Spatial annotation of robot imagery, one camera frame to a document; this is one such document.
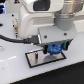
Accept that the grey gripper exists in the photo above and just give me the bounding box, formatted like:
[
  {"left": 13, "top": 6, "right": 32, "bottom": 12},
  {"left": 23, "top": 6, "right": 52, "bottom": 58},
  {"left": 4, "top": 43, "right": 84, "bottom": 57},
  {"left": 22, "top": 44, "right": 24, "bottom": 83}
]
[{"left": 38, "top": 24, "right": 74, "bottom": 54}]

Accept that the blue gear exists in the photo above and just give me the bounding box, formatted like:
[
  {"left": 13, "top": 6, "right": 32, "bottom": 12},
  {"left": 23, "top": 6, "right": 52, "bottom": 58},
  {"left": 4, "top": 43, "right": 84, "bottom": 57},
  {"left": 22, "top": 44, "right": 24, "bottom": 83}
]
[{"left": 47, "top": 43, "right": 62, "bottom": 55}]

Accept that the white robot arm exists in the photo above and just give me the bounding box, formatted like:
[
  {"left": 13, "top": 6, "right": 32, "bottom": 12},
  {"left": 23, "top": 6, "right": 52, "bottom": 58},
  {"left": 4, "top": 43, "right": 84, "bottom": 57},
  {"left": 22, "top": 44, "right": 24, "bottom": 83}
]
[{"left": 18, "top": 0, "right": 84, "bottom": 54}]

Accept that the left metal peg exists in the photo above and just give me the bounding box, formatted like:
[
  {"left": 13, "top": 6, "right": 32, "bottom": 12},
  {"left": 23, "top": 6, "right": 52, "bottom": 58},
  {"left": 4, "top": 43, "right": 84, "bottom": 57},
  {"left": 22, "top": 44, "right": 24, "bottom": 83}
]
[{"left": 34, "top": 53, "right": 39, "bottom": 61}]

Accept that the beige electrical connector block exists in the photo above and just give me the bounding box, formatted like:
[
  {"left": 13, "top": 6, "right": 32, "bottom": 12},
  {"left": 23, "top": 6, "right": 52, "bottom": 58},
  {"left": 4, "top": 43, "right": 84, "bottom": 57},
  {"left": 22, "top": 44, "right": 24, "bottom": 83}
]
[{"left": 13, "top": 18, "right": 19, "bottom": 36}]

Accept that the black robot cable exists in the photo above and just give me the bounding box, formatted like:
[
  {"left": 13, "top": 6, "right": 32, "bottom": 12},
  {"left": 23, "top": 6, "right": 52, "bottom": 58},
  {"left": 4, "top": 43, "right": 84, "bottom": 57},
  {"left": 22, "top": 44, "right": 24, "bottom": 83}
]
[{"left": 0, "top": 33, "right": 38, "bottom": 45}]

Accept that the black framed peg base plate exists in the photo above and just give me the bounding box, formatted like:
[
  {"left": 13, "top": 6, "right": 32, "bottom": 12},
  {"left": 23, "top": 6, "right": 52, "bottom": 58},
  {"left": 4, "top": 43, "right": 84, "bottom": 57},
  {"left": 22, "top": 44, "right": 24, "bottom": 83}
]
[{"left": 26, "top": 51, "right": 66, "bottom": 68}]

